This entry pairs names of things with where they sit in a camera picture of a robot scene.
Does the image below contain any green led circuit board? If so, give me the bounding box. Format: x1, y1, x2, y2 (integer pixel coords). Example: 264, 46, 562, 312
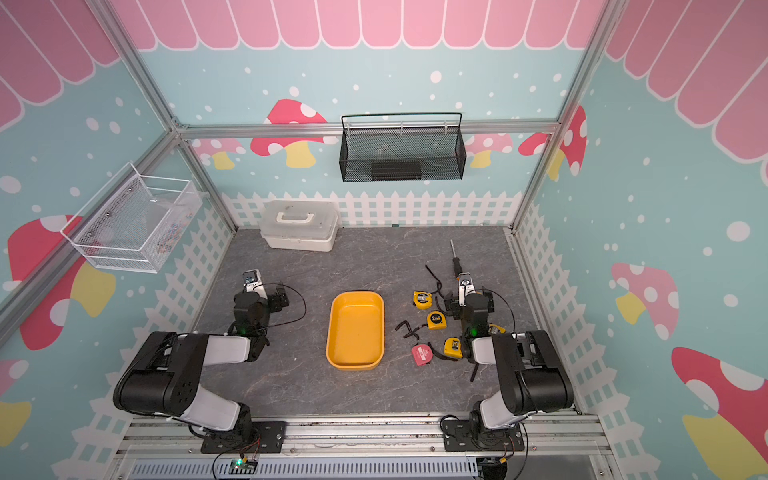
228, 459, 258, 475

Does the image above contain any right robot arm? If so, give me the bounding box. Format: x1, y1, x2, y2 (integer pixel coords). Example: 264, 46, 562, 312
446, 292, 574, 435

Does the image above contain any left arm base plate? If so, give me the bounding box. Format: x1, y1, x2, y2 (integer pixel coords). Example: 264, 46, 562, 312
201, 420, 287, 454

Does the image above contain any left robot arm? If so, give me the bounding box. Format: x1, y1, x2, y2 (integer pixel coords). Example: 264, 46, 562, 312
113, 283, 289, 433

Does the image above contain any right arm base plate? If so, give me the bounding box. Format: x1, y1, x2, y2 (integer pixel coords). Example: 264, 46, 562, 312
439, 416, 525, 453

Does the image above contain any yellow tape measure with strap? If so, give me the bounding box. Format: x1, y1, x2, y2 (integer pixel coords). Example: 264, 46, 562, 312
395, 311, 447, 340

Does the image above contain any pink round tape measure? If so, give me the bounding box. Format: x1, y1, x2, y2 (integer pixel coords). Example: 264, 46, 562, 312
411, 343, 433, 367

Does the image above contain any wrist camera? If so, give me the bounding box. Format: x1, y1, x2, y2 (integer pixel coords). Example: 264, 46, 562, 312
457, 272, 475, 306
242, 269, 266, 296

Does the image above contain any black orange screwdriver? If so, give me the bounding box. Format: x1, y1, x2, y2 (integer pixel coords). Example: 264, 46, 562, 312
450, 241, 463, 277

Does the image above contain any white plastic toolbox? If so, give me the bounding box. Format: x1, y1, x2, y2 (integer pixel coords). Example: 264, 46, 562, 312
258, 200, 340, 252

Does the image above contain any yellow storage tray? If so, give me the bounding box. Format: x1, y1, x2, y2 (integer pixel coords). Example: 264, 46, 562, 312
326, 291, 386, 371

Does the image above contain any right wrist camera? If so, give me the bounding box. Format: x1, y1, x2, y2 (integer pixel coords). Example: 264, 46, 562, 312
457, 272, 475, 306

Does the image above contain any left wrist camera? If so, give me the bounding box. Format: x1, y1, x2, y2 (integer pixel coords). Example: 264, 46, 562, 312
242, 269, 266, 296

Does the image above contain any white wire wall basket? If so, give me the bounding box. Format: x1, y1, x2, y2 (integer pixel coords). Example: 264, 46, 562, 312
60, 163, 203, 274

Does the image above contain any grey ribbed cable duct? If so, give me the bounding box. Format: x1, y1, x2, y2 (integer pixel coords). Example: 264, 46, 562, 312
122, 456, 480, 479

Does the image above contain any black mesh wall basket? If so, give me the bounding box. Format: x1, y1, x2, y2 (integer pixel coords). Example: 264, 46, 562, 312
339, 112, 467, 182

